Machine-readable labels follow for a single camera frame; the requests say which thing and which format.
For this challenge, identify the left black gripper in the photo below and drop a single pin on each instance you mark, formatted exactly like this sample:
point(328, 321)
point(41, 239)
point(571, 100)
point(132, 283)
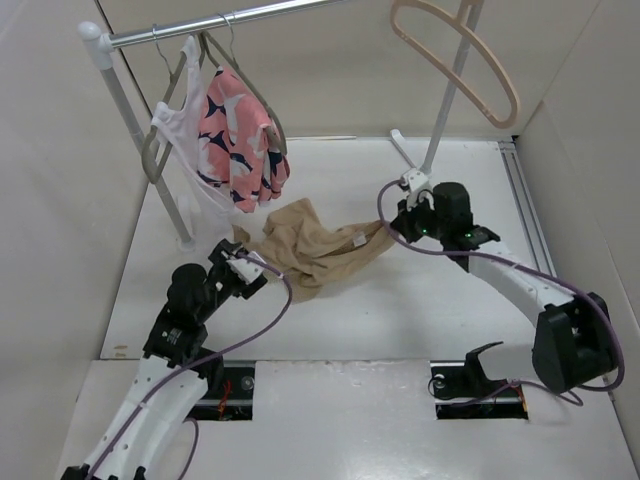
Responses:
point(219, 260)

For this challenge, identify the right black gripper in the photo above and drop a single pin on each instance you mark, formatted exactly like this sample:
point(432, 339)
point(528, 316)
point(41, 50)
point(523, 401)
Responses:
point(402, 222)

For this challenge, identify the beige t shirt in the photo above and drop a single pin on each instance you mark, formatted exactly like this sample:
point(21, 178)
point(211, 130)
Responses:
point(310, 255)

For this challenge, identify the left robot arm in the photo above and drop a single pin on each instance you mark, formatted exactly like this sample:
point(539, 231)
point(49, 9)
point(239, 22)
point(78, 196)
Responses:
point(175, 370)

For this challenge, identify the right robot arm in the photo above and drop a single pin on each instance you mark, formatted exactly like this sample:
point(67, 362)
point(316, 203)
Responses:
point(574, 341)

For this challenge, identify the pink shark print shirt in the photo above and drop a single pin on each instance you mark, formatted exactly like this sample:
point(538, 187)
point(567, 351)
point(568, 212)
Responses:
point(236, 157)

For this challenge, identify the grey hanger with pink shirt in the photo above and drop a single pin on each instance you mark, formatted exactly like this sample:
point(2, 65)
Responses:
point(275, 131)

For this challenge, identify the grey hanger with tank top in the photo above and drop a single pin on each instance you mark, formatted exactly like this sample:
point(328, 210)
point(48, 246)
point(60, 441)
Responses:
point(178, 128)

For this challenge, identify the white tank top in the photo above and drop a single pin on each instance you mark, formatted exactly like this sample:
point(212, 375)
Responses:
point(215, 205)

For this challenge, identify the white clothes rack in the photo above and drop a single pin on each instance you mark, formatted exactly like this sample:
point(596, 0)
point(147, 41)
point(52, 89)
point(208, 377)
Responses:
point(100, 47)

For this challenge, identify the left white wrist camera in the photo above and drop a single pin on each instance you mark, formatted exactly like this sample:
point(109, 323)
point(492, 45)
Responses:
point(248, 267)

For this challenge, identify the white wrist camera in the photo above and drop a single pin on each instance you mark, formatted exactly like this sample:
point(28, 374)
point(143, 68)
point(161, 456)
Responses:
point(248, 267)
point(415, 184)

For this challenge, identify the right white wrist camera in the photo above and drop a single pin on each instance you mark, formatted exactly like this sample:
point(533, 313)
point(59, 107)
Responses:
point(415, 184)

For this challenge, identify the aluminium rail on right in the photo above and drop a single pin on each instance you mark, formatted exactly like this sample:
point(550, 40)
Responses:
point(533, 231)

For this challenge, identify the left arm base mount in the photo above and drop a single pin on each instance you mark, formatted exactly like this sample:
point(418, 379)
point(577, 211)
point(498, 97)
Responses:
point(232, 399)

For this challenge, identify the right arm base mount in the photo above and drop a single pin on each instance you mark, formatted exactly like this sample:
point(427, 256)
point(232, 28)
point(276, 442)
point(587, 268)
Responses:
point(466, 393)

